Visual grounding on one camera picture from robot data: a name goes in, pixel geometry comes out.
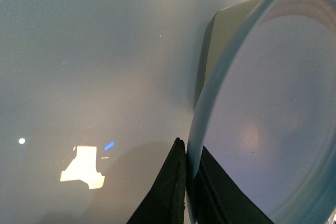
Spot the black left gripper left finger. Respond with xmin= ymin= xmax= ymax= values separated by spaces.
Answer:
xmin=128 ymin=138 xmax=186 ymax=223

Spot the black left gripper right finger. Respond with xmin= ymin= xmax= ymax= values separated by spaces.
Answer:
xmin=195 ymin=147 xmax=273 ymax=224

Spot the light blue round plate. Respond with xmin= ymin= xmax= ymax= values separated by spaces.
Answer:
xmin=187 ymin=0 xmax=335 ymax=223

